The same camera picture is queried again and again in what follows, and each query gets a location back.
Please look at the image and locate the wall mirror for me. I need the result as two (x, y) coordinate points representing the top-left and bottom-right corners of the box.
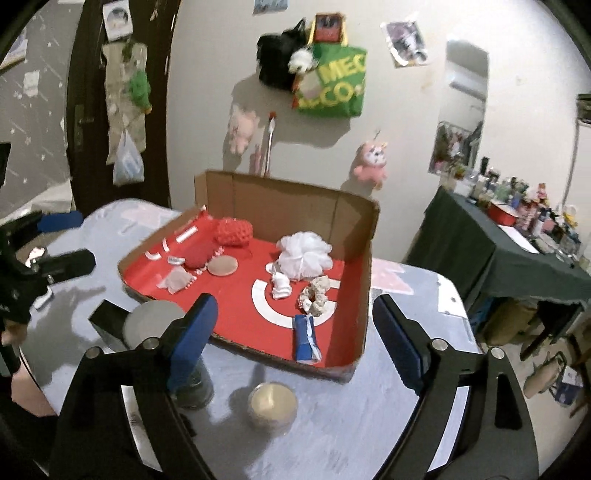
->
(429, 40), (489, 175)

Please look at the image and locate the dark wooden door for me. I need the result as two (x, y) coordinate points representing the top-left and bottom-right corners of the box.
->
(65, 1), (180, 216)

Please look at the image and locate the small jar with yellow capsules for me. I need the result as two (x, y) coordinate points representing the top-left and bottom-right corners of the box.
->
(247, 382), (298, 435)

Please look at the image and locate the white plush keychain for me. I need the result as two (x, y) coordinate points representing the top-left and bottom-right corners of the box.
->
(287, 47), (318, 75)

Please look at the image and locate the blue poster on wall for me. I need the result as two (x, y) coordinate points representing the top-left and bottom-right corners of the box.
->
(253, 0), (288, 15)

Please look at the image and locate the white gauze cloth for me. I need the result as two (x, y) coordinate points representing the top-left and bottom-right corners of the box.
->
(157, 266), (197, 295)

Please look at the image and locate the red bowl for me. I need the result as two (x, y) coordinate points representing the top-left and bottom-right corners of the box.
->
(487, 201), (519, 227)

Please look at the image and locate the red handled stick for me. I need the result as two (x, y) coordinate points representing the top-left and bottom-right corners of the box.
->
(263, 111), (276, 177)

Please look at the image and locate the white mesh bath pouf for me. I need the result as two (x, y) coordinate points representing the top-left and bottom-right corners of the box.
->
(276, 231), (334, 281)

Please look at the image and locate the red cardboard box tray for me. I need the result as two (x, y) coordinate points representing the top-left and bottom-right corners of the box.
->
(118, 171), (380, 383)

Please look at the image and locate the green tote bag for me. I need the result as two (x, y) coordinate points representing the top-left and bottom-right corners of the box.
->
(293, 13), (367, 118)

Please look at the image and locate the red heart plush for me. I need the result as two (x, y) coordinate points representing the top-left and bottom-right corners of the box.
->
(182, 240), (217, 270)

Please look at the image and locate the pink fox plush on wall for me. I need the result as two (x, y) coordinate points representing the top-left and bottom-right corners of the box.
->
(353, 141), (388, 190)

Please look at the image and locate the large jar with green leaves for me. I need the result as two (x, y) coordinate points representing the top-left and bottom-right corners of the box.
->
(121, 299), (216, 410)

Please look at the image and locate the blue tissue pack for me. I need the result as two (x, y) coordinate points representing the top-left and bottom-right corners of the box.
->
(294, 314), (322, 365)

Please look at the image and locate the green plush on door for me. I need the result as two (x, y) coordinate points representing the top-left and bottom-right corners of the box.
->
(127, 70), (152, 114)

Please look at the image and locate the dark printed small box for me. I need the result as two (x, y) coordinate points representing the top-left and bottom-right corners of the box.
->
(89, 300), (129, 352)

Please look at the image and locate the beige crochet scrunchie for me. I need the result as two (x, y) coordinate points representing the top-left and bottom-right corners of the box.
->
(297, 276), (331, 317)

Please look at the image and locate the black backpack on wall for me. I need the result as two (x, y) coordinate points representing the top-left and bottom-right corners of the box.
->
(256, 18), (307, 92)

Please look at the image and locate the blue fluffy table blanket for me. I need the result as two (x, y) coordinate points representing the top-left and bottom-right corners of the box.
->
(23, 200), (479, 479)

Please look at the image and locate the table with green cloth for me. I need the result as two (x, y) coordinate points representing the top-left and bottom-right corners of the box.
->
(405, 188), (590, 308)

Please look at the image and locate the white sock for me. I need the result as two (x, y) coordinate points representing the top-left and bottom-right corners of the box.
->
(271, 271), (293, 300)

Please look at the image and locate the photo collage on wall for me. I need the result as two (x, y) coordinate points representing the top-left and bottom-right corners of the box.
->
(381, 21), (430, 68)

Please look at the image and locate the plastic bag on door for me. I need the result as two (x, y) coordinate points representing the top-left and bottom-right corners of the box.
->
(112, 130), (144, 187)

